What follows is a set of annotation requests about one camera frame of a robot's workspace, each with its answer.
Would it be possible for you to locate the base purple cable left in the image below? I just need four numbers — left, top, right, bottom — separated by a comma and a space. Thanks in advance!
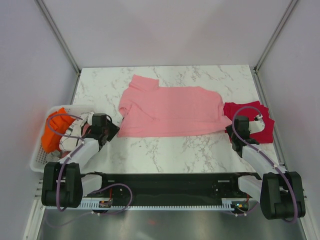
89, 183, 135, 216

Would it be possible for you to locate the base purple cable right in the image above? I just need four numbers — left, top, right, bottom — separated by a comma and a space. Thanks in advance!
229, 193, 261, 218

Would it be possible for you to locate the right aluminium frame post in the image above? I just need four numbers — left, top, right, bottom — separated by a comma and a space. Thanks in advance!
253, 0, 300, 73

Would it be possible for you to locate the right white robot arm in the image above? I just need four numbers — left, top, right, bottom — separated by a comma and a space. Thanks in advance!
226, 115, 306, 223

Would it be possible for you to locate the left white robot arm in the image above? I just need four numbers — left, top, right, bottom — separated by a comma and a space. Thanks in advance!
41, 113, 120, 212

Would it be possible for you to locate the dusty rose t-shirt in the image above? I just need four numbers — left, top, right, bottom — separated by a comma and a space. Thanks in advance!
60, 151, 71, 159

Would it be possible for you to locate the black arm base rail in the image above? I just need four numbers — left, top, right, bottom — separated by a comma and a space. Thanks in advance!
88, 172, 247, 206

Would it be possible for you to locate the orange t-shirt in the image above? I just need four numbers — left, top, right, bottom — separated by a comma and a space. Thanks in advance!
41, 107, 77, 154

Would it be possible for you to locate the white slotted cable duct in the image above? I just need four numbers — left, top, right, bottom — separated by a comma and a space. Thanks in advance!
77, 198, 251, 211

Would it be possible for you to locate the light pink t-shirt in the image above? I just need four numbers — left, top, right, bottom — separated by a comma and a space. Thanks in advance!
118, 75, 232, 138

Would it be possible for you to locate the white printed t-shirt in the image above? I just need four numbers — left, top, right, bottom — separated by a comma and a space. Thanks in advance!
59, 111, 94, 152

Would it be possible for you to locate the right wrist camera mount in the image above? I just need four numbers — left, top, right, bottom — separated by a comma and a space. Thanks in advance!
248, 114, 265, 134

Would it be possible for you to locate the folded red t-shirt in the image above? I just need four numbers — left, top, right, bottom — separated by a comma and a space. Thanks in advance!
223, 101, 275, 144

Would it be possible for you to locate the left aluminium frame post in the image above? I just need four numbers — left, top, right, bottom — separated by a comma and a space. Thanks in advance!
34, 0, 81, 76

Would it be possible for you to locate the white plastic laundry basket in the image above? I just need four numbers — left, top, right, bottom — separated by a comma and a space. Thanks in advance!
30, 104, 97, 173

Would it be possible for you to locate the aluminium frame post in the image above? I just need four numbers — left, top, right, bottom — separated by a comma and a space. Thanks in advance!
253, 0, 300, 73
34, 0, 81, 76

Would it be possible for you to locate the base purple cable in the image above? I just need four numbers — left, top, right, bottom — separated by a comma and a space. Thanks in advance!
89, 183, 135, 216
229, 193, 261, 218

